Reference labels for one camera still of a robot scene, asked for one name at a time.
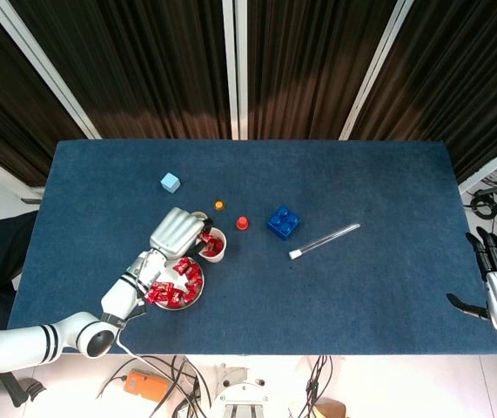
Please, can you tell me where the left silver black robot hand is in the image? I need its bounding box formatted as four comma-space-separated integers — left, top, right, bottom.
149, 206, 215, 261

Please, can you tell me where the white paper cup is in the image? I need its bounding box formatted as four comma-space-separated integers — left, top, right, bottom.
195, 226, 228, 264

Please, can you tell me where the metal bowl of red candies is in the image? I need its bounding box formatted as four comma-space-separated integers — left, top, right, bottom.
151, 256, 206, 312

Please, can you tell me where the light blue cube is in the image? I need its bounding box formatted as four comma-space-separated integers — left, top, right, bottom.
160, 172, 182, 193

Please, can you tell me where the blue toy building brick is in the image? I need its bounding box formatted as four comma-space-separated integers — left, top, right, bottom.
266, 205, 304, 241

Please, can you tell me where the clear test tube white stopper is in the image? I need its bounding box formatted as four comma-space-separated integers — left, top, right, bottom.
288, 222, 361, 261

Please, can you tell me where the orange device box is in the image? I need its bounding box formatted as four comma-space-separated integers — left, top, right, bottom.
124, 368, 171, 402

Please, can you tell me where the blue felt table cover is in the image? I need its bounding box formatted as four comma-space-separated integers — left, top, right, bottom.
6, 138, 497, 356

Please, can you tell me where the dark brown pleated curtain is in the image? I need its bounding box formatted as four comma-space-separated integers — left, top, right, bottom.
246, 0, 400, 140
10, 0, 232, 140
0, 0, 88, 188
352, 0, 497, 184

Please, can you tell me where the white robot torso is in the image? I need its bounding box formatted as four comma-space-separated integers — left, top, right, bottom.
208, 364, 271, 418

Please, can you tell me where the brown wooden object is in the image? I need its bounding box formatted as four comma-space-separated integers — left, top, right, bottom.
312, 398, 347, 418

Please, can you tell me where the black stand leg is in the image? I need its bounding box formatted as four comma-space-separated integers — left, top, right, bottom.
0, 372, 48, 408

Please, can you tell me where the black coiled cable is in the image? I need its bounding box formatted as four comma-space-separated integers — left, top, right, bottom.
469, 193, 497, 221

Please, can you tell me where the black cable bundle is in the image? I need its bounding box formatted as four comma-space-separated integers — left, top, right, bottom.
95, 354, 212, 418
298, 354, 334, 418

